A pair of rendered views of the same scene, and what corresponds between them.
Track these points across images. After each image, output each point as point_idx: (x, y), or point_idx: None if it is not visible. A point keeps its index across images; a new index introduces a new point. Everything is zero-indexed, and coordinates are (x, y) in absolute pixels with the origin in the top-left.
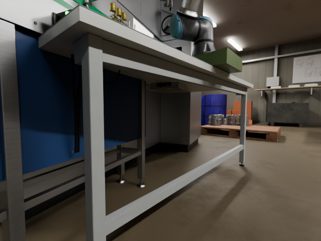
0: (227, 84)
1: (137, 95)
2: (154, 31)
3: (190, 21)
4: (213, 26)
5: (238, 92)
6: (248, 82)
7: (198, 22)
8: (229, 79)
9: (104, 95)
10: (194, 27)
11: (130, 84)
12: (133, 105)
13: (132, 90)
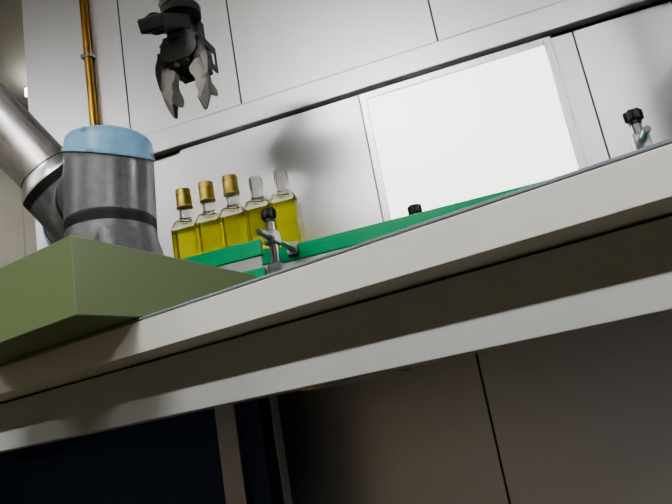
0: (237, 357)
1: (206, 448)
2: (557, 15)
3: (34, 214)
4: (77, 151)
5: (494, 341)
6: (595, 166)
7: (57, 186)
8: (147, 351)
9: (67, 482)
10: (54, 217)
11: (163, 421)
12: (190, 488)
13: (175, 438)
